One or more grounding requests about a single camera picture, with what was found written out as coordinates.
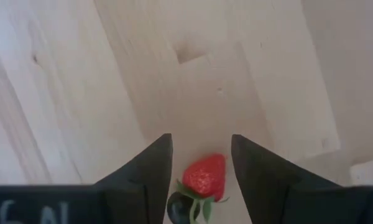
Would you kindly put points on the dark round berry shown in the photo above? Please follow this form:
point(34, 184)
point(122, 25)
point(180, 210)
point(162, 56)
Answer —
point(177, 208)

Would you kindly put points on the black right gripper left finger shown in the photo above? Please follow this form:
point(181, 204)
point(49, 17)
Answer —
point(140, 193)

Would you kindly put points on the red strawberry green leaves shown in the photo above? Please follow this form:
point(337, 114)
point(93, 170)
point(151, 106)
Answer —
point(205, 177)

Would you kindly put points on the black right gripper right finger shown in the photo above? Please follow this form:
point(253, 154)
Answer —
point(283, 193)

